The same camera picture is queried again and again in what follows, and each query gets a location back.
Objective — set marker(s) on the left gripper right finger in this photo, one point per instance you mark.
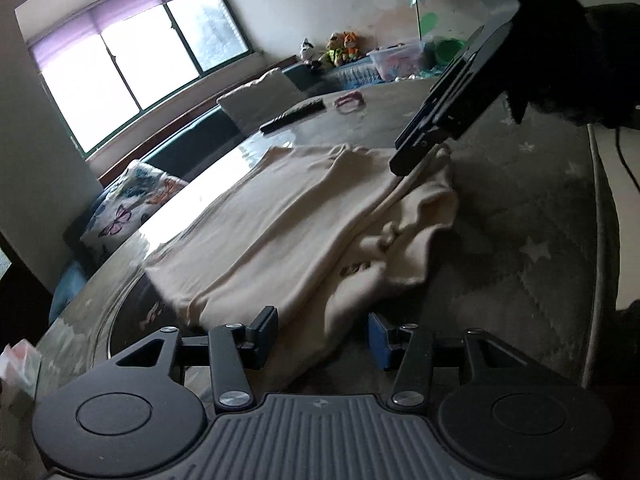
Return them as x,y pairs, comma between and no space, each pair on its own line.
407,351

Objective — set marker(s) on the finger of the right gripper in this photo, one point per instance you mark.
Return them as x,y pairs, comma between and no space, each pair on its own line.
443,90
414,149

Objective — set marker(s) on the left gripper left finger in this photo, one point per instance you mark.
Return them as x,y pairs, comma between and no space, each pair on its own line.
233,349

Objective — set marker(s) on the cream beige garment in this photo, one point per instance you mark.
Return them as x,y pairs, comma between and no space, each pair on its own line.
316,232

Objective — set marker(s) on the clear plastic storage box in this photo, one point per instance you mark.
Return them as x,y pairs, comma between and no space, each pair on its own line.
399,62

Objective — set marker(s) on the round black induction cooker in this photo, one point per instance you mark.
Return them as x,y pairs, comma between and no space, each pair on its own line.
138,311

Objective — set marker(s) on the stuffed toy group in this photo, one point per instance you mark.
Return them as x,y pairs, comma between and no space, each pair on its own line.
342,48

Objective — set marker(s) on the black remote control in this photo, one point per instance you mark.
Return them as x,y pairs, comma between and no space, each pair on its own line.
291,116

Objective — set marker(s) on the beige cushion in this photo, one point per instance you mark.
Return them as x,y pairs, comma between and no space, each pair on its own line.
260,100

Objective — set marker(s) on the butterfly print pillow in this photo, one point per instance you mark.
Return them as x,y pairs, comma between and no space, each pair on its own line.
137,194

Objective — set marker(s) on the tissue box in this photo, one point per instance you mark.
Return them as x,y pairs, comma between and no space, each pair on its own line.
20,366

